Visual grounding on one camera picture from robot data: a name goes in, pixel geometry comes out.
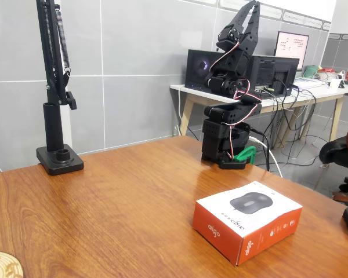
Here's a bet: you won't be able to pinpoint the orange white mouse box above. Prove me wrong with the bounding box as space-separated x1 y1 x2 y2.
192 181 303 266

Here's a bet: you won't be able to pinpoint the black PC case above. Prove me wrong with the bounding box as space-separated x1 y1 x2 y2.
184 49 300 98

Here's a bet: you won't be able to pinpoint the computer monitor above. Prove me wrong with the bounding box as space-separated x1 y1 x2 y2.
274 31 310 72

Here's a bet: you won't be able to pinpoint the white desk wooden legs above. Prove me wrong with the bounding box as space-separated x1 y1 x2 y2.
169 83 348 150

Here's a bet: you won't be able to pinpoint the green bag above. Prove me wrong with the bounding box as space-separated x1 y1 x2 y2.
303 65 321 79

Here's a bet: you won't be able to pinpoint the green table clamp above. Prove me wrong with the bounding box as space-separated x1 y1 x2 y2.
233 145 258 166

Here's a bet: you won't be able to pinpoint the black office chair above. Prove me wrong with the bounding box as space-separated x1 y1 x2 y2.
318 124 348 208

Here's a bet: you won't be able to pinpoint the black desk clamp base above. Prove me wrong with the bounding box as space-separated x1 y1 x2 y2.
36 102 85 176

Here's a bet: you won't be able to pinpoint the round wooden coaster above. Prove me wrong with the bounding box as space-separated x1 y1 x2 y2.
0 250 23 278

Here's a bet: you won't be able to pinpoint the white power cable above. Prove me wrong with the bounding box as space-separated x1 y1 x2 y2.
248 136 284 178

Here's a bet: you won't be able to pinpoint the black power cable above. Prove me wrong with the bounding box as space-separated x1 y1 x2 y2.
248 127 271 172

